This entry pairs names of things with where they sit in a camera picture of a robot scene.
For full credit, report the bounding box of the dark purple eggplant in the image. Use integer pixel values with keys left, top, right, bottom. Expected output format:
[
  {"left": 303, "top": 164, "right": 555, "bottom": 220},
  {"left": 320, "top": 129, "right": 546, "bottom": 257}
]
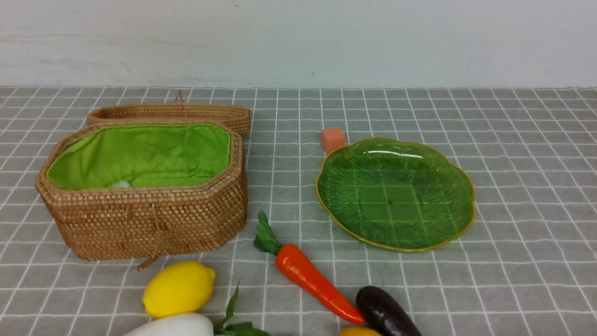
[{"left": 355, "top": 286, "right": 421, "bottom": 336}]

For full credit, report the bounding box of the white radish with leaves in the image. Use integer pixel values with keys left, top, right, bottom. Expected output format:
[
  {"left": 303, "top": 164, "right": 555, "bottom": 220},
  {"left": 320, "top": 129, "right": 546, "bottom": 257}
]
[{"left": 126, "top": 285, "right": 270, "bottom": 336}]

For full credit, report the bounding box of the yellow lemon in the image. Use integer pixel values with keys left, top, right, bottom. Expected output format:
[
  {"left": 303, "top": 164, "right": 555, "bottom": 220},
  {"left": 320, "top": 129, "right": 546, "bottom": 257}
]
[{"left": 142, "top": 261, "right": 216, "bottom": 319}]

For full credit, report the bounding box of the woven wicker basket green lining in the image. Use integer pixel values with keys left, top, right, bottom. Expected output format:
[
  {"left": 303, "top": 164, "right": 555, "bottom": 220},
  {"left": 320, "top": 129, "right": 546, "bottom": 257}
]
[{"left": 35, "top": 122, "right": 248, "bottom": 271}]

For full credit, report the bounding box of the woven wicker basket lid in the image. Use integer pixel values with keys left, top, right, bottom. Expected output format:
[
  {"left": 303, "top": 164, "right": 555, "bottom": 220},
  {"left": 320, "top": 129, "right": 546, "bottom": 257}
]
[{"left": 87, "top": 90, "right": 251, "bottom": 134}]

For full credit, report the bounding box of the green glass leaf plate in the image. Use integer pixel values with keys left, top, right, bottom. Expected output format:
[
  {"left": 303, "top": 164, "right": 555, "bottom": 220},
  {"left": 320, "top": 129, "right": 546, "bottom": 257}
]
[{"left": 315, "top": 137, "right": 476, "bottom": 253}]

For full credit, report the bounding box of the orange yellow mango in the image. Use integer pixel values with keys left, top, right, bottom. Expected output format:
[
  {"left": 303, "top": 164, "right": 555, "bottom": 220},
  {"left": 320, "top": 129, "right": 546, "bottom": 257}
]
[{"left": 338, "top": 326, "right": 382, "bottom": 336}]

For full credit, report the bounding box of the orange toy carrot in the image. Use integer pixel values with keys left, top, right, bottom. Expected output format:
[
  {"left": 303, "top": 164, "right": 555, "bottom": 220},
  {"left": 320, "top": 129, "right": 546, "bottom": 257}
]
[{"left": 253, "top": 210, "right": 365, "bottom": 325}]

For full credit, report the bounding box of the grey checked tablecloth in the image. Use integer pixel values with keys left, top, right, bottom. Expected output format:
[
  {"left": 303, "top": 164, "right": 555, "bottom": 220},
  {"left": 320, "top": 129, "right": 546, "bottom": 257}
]
[{"left": 0, "top": 87, "right": 597, "bottom": 336}]

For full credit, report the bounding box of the orange foam cube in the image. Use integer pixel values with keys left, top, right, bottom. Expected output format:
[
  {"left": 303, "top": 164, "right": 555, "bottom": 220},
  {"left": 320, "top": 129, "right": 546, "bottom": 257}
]
[{"left": 320, "top": 127, "right": 346, "bottom": 155}]

